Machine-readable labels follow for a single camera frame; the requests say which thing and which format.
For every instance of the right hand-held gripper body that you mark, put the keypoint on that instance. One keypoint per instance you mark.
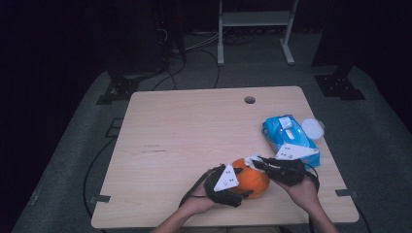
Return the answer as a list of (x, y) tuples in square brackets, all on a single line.
[(288, 171)]

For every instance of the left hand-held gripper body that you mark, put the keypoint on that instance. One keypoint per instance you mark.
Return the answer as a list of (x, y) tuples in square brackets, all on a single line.
[(223, 194)]

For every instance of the orange plush toy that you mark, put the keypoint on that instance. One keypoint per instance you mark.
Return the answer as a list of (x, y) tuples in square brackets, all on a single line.
[(254, 184)]

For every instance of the white wet wipe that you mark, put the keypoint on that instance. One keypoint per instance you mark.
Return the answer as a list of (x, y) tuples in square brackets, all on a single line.
[(251, 159)]

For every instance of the blue wet wipe pack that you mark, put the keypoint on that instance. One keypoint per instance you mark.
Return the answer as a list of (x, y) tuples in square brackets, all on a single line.
[(275, 132)]

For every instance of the person's left hand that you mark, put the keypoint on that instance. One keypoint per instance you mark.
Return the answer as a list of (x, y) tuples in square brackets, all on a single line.
[(197, 202)]

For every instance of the person's right hand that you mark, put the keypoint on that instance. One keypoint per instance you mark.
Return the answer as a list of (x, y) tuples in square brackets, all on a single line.
[(304, 195)]

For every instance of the black tape strip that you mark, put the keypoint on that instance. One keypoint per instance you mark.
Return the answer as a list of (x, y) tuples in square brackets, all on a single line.
[(346, 193), (100, 198)]

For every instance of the black stand base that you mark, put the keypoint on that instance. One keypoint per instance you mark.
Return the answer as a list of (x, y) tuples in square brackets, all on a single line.
[(336, 85), (121, 87)]

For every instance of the white metal stand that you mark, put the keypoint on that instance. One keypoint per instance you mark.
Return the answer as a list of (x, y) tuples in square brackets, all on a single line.
[(221, 48)]

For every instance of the black tape floor outline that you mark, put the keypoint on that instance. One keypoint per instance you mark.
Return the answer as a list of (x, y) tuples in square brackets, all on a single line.
[(113, 132)]

